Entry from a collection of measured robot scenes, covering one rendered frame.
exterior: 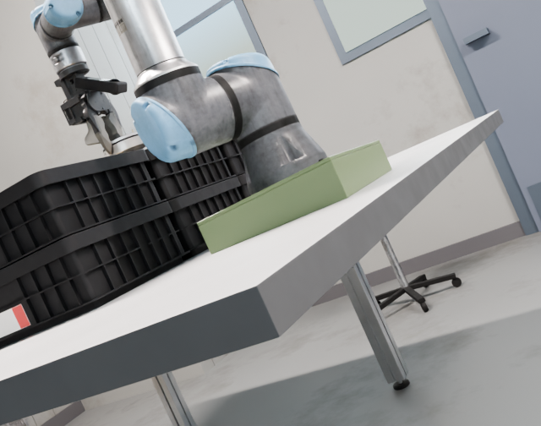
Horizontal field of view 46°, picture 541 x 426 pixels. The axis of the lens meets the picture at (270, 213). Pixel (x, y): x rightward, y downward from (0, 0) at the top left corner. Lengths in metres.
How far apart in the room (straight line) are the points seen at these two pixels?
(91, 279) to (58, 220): 0.11
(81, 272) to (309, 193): 0.38
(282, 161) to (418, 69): 2.54
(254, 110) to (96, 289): 0.39
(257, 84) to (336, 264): 0.58
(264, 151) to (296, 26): 2.72
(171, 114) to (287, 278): 0.58
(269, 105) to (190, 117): 0.14
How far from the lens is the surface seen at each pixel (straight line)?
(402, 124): 3.59
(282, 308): 0.46
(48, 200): 1.05
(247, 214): 1.01
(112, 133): 1.56
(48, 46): 1.58
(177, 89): 1.04
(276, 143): 1.07
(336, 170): 0.94
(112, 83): 1.50
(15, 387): 0.63
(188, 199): 1.30
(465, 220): 3.61
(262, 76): 1.10
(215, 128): 1.05
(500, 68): 3.45
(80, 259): 1.04
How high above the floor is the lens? 0.75
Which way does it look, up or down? 2 degrees down
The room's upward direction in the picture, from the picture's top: 24 degrees counter-clockwise
